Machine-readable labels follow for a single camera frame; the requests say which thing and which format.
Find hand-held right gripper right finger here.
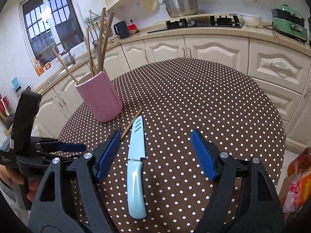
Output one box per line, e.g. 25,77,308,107
191,129,285,233

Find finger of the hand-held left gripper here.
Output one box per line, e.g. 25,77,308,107
41,151,82,163
30,137,87,153

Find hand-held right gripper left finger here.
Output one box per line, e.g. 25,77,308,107
28,130,122,233

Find wooden chopstick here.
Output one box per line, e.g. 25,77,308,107
84,36,95,77
101,11,115,71
121,108,143,141

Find light blue kitchen knife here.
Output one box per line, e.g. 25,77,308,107
127,116,148,219

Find pink utensil holder cup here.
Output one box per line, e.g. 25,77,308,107
75,70,123,122

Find bunch of wooden chopsticks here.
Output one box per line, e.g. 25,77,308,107
52,7,115,85

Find person's left hand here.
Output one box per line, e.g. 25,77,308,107
0,164,40,202

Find red packets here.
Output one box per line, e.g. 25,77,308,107
0,96,12,124

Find brown polka-dot tablecloth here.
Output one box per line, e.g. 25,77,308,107
58,58,287,233

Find orange snack packets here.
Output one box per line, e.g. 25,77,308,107
34,58,52,76

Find sink faucet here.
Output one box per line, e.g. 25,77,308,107
53,42,76,66

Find orange plastic bag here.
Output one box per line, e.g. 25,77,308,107
278,148,311,214

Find kitchen window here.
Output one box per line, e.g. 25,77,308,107
19,0,85,67

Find cream kitchen counter cabinets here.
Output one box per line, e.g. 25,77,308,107
34,27,311,156

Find hanging utensil rack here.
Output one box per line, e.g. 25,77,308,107
85,10,107,44

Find black electric kettle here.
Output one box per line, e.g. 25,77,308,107
113,21,130,39

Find black gas hob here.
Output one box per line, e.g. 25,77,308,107
147,15,244,34

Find white bowl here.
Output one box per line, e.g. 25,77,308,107
240,14,262,28

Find steel steamer pot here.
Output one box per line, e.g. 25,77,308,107
159,0,202,18

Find green countertop appliance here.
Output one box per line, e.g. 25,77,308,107
270,4,308,43

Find cream hanging strainer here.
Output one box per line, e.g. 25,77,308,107
142,0,159,10

